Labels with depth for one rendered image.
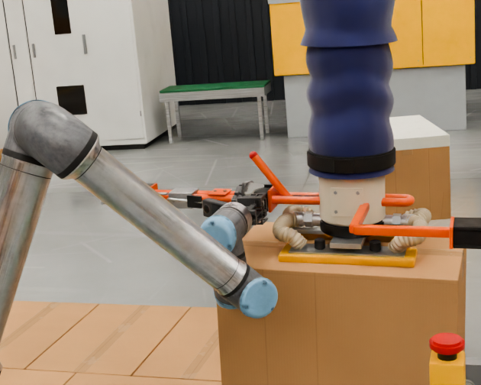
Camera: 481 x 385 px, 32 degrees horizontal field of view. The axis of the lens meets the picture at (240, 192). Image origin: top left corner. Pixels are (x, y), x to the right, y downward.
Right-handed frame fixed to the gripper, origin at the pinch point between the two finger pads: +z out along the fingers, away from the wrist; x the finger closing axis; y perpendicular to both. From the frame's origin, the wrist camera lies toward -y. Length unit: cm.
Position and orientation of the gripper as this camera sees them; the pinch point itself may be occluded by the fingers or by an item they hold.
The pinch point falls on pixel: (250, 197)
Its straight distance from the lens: 224.7
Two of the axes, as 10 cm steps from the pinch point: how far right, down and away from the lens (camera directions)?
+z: 2.9, -2.6, 9.2
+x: -0.8, -9.7, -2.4
